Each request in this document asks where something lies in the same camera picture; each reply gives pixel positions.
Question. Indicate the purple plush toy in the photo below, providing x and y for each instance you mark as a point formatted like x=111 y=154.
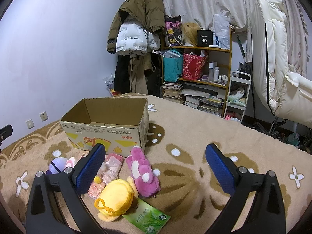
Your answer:
x=57 y=164

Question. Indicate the wooden shelf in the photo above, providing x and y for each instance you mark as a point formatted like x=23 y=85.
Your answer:
x=228 y=63

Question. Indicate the cardboard box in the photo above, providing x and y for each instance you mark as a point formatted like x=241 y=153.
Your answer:
x=107 y=136

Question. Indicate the yellow plush duck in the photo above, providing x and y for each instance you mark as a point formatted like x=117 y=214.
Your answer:
x=117 y=195

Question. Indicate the teal bag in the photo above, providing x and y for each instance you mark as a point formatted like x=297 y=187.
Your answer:
x=172 y=68

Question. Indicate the black patterned tote bag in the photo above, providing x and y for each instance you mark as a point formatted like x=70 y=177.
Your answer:
x=171 y=33

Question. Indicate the white cosmetic bottle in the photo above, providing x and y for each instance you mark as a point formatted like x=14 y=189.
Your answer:
x=216 y=74
x=211 y=73

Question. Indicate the white wall socket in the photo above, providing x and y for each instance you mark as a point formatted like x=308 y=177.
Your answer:
x=29 y=123
x=43 y=116

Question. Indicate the black box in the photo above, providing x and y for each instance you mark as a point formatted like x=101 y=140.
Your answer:
x=204 y=39

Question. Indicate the white plastic bag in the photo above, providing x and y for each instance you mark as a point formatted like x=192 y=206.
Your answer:
x=221 y=29

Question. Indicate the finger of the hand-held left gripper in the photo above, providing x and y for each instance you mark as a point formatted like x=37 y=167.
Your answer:
x=5 y=131

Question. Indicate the clear bag of small things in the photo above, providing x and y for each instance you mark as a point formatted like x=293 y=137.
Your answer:
x=109 y=84

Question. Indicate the coats on rack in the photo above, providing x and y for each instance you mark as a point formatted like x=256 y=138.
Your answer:
x=152 y=7

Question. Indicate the cream padded chair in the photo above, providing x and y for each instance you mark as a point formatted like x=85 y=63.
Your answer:
x=273 y=53

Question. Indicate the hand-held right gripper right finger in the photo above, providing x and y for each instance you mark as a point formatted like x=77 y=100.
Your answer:
x=219 y=168

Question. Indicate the red patterned bag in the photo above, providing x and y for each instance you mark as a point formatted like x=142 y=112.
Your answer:
x=193 y=65

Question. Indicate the white trolley cart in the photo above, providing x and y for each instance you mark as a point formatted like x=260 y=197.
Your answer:
x=246 y=76

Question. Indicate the pink plastic packet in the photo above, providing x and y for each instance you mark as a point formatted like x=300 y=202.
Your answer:
x=113 y=167
x=95 y=191

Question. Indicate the beige hanging coat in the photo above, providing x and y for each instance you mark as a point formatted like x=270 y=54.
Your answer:
x=137 y=75

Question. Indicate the black hanging garment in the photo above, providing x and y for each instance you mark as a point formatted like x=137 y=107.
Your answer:
x=120 y=73

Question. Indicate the blonde wig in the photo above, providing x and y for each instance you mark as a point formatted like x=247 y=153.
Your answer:
x=190 y=33

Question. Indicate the green tissue pack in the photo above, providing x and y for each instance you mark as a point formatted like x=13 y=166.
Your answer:
x=146 y=215

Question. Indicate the stack of books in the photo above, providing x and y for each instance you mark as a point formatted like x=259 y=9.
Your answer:
x=195 y=101

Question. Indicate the white puffer jacket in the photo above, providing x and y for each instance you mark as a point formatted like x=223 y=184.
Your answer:
x=129 y=37

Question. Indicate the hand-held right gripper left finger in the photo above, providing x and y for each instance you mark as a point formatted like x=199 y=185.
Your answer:
x=90 y=168

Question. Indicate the pink plush toy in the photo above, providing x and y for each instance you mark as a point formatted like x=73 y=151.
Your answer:
x=140 y=175

